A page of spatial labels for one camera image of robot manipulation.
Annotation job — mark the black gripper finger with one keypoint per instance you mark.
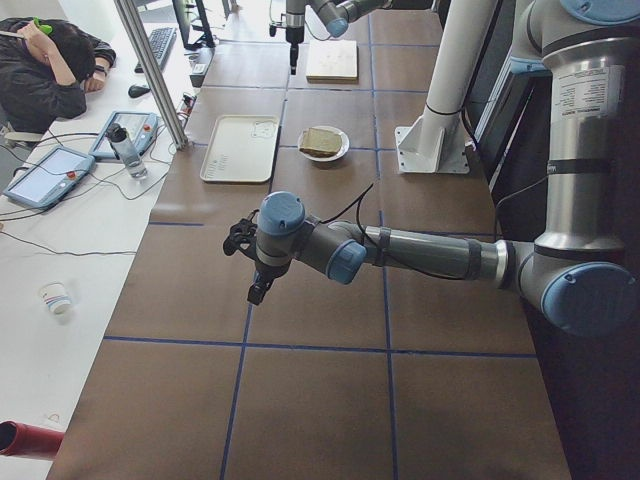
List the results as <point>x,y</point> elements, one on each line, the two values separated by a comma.
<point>256,293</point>
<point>293,58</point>

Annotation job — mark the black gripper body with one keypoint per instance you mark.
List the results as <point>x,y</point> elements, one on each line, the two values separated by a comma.
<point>268,274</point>
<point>292,34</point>

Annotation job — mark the brown bread slice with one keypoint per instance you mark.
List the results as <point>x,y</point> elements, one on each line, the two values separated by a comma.
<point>320,143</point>

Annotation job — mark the white round plate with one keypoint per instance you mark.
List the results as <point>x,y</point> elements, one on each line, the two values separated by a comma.
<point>342,151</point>

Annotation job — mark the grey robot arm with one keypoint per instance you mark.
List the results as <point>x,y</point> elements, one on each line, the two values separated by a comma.
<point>335,17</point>
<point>571,271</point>

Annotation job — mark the wooden cutting board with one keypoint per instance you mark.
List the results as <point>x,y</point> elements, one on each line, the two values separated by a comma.
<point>332,61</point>

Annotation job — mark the cream bear serving tray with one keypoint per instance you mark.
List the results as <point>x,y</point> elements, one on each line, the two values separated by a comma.
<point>241,149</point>

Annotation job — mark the black keyboard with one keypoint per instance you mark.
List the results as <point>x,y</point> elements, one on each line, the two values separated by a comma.
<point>161,41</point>

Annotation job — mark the black computer mouse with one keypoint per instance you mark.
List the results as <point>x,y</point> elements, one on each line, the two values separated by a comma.
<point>136,91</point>

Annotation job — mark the blue teach pendant far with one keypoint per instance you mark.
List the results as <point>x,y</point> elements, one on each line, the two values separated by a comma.
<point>140,126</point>

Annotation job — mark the blue teach pendant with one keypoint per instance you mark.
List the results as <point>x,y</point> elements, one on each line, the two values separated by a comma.
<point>45,183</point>
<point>140,126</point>

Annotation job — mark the clear water bottle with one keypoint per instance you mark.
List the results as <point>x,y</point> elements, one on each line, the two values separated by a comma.
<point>125,151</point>

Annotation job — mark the paper cup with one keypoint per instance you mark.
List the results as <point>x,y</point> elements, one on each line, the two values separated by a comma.
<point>55,297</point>

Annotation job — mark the blue teach pendant near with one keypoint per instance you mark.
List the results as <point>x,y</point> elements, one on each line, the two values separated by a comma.
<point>45,183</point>

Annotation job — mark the person in black jacket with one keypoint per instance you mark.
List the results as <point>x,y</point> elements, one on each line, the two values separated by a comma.
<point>47,69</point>

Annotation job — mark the red cylinder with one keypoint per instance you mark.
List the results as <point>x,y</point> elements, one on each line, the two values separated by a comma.
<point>28,441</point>

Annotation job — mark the aluminium frame post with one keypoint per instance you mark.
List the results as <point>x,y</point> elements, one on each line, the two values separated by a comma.
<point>135,30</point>

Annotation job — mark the white camera stand post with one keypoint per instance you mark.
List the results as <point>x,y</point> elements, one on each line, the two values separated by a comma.
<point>433,143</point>

